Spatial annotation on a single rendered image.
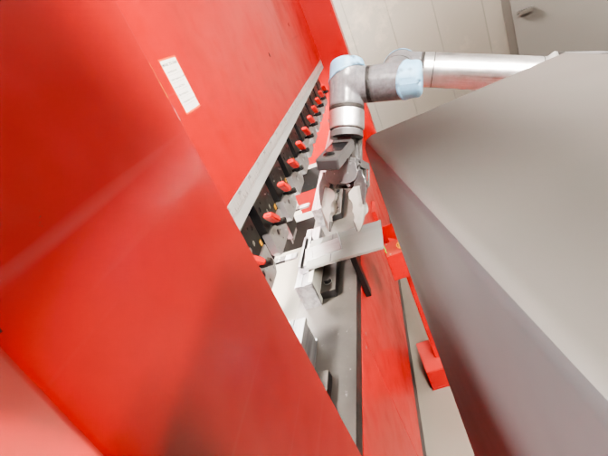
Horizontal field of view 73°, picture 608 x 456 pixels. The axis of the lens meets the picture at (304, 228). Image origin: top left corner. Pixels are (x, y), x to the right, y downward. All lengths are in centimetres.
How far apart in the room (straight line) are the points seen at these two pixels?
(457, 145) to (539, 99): 4
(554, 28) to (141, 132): 434
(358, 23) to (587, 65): 441
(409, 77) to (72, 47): 67
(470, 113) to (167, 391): 23
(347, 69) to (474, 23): 365
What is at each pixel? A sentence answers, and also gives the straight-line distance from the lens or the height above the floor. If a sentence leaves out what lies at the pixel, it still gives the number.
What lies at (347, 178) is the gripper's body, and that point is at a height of 137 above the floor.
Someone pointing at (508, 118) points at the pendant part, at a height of 160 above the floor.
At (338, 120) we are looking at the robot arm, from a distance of 88.
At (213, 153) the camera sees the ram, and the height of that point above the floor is 151.
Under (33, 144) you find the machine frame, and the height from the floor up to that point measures 167.
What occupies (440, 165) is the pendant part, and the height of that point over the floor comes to 160.
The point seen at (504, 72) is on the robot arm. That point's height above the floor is 142.
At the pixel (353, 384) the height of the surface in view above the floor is 87.
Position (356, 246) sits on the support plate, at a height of 100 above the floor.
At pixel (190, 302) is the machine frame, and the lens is 32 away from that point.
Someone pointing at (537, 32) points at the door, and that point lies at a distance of 453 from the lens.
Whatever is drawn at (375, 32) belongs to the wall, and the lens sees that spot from 460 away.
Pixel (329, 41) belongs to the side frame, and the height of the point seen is 149.
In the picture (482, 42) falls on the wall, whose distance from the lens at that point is 455.
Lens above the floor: 166
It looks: 24 degrees down
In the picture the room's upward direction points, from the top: 25 degrees counter-clockwise
